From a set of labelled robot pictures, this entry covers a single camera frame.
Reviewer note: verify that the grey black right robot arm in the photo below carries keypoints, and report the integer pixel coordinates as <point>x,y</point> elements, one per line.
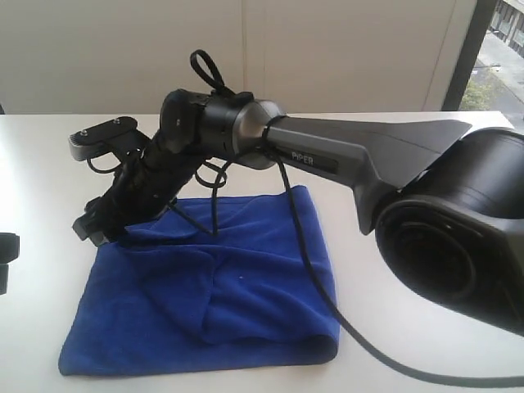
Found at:
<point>443,199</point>

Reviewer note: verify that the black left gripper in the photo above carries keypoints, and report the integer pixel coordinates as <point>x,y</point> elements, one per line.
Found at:
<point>9,251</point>

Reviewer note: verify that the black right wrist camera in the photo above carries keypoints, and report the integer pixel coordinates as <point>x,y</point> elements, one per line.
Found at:
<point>119,136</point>

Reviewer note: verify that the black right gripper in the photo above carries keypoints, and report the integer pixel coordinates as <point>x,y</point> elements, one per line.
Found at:
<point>147,182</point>

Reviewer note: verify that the blue terry towel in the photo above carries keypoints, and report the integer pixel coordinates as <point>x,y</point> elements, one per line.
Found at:
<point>169,298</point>

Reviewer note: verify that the dark window frame post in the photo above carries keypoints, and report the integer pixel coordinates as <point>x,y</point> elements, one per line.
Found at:
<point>481,17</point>

